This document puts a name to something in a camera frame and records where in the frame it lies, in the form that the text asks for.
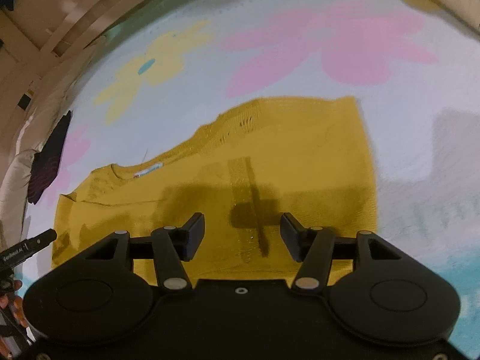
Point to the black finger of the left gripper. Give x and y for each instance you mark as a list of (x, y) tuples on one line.
[(20, 252)]

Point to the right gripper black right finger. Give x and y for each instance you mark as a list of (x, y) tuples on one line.
[(313, 248)]

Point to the floral bed sheet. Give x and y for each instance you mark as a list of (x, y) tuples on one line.
[(413, 70)]

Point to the dark folded striped garment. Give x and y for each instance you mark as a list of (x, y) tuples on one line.
[(45, 165)]

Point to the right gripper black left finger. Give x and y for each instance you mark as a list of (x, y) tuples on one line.
[(173, 246)]

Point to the mustard yellow knit sweater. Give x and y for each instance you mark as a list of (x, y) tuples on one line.
[(306, 156)]

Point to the grey white pillow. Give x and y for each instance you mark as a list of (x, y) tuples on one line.
[(19, 146)]

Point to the wooden headboard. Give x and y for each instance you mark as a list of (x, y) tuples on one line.
[(38, 34)]

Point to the person's left hand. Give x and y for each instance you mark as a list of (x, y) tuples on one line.
[(13, 322)]

